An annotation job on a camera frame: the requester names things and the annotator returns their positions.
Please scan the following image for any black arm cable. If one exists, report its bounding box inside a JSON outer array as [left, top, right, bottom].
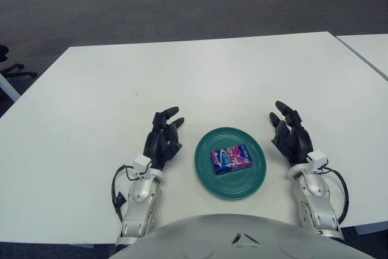
[[110, 164, 141, 224], [317, 166, 350, 225]]

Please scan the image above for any purple gum box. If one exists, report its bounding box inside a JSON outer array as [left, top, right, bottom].
[[209, 144, 253, 176]]

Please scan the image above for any white table leg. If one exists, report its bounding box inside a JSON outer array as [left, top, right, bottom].
[[0, 72, 21, 103]]

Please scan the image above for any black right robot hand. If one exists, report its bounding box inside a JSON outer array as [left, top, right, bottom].
[[269, 100, 314, 167]]

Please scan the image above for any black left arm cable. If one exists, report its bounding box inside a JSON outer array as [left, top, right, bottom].
[[110, 164, 141, 224]]

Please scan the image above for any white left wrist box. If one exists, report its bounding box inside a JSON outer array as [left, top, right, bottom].
[[132, 155, 152, 174]]

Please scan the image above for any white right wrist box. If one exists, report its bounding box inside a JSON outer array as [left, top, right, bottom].
[[307, 150, 328, 172]]

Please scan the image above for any grey robot torso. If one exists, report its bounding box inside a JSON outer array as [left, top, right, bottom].
[[109, 214, 368, 259]]

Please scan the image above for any teal ceramic plate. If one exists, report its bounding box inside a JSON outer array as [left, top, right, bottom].
[[194, 127, 267, 202]]

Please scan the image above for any black office chair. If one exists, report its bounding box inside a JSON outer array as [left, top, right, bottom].
[[0, 44, 38, 79]]

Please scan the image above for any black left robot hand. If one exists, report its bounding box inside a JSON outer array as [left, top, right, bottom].
[[142, 106, 185, 170]]

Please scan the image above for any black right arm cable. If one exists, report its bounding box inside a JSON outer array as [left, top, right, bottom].
[[317, 166, 350, 225]]

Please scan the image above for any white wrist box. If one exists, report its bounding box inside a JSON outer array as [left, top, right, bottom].
[[132, 155, 152, 174], [307, 150, 328, 172]]

